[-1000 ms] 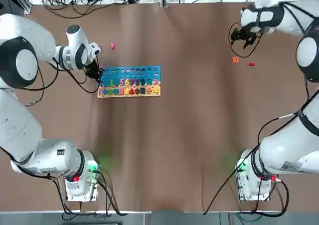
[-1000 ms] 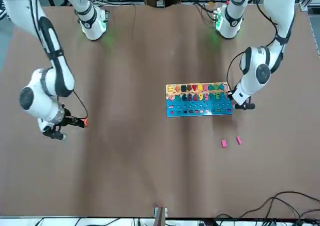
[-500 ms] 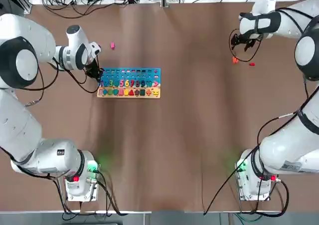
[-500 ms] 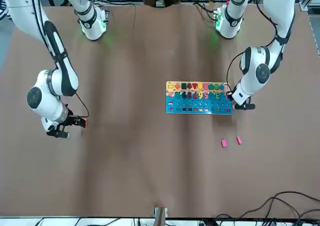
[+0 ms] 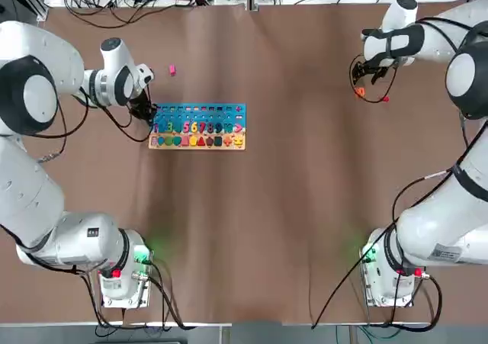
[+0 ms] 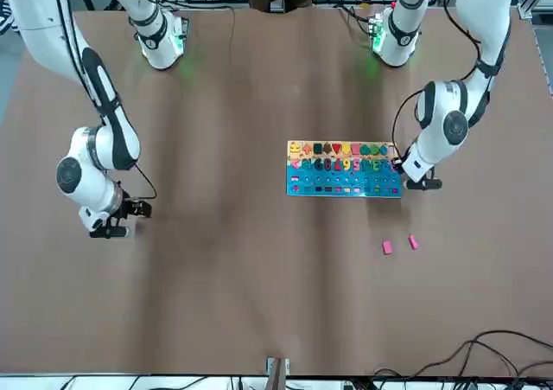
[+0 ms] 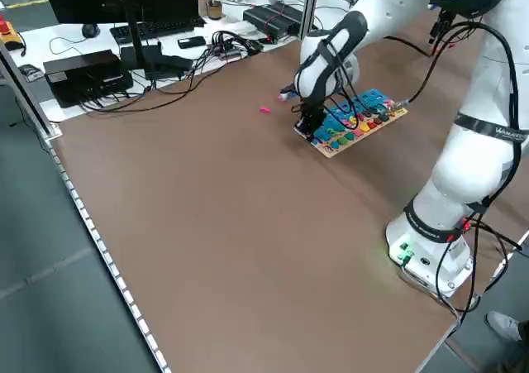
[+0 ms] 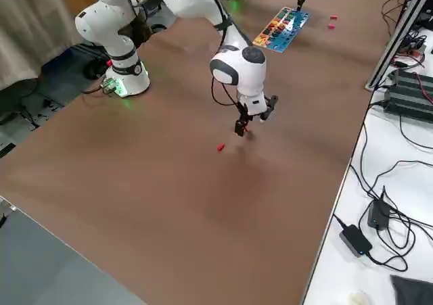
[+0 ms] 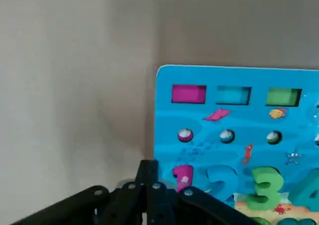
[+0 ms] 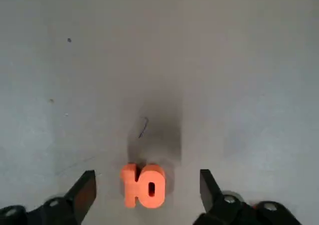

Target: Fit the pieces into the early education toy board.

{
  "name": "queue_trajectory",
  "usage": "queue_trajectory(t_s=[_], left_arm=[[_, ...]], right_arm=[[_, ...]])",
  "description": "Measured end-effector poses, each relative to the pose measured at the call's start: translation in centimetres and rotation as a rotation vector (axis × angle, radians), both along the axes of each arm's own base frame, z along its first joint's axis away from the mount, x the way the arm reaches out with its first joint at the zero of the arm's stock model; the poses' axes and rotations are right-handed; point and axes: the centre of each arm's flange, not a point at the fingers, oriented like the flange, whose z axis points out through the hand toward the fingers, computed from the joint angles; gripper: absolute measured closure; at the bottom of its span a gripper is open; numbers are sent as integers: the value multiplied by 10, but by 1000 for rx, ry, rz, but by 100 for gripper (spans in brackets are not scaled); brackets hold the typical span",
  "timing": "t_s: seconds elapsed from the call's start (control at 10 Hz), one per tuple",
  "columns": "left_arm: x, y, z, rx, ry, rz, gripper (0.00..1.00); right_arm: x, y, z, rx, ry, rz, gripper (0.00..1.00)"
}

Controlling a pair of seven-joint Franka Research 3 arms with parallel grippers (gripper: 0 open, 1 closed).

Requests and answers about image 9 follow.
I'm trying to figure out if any blue toy puzzle board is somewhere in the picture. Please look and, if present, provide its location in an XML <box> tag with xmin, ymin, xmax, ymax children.
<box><xmin>153</xmin><ymin>64</ymin><xmax>319</xmax><ymax>225</ymax></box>

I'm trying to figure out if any blue number two piece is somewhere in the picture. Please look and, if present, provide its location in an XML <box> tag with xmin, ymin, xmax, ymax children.
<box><xmin>205</xmin><ymin>165</ymin><xmax>241</xmax><ymax>206</ymax></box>

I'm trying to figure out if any teal heart piece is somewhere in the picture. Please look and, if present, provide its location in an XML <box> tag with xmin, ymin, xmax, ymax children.
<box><xmin>279</xmin><ymin>217</ymin><xmax>315</xmax><ymax>225</ymax></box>

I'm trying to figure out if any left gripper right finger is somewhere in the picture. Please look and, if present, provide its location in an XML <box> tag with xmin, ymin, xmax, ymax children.
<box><xmin>147</xmin><ymin>159</ymin><xmax>254</xmax><ymax>225</ymax></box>

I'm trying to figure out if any green number three piece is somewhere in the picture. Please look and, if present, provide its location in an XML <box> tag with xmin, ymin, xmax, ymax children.
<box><xmin>245</xmin><ymin>166</ymin><xmax>286</xmax><ymax>211</ymax></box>

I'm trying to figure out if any green round piece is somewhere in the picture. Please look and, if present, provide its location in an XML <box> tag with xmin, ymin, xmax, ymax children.
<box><xmin>249</xmin><ymin>216</ymin><xmax>271</xmax><ymax>225</ymax></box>

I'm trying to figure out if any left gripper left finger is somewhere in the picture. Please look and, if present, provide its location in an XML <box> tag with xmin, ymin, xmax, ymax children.
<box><xmin>9</xmin><ymin>159</ymin><xmax>150</xmax><ymax>225</ymax></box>

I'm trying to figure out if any teal number four piece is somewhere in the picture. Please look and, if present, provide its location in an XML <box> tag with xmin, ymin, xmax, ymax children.
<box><xmin>289</xmin><ymin>167</ymin><xmax>319</xmax><ymax>207</ymax></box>

